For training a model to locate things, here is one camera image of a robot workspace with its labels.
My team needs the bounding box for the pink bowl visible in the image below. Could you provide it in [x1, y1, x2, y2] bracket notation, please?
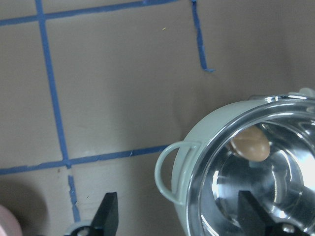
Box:
[0, 206, 23, 236]

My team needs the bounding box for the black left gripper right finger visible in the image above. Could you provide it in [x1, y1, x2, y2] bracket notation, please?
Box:
[238, 191, 271, 236]

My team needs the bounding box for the pale green electric pot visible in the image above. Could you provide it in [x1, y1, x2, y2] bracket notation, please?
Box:
[155, 88, 315, 236]

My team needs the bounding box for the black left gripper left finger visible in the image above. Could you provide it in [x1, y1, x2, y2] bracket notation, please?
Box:
[90, 192, 119, 236]

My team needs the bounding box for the brown egg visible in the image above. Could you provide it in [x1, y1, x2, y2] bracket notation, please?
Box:
[230, 125, 270, 162]

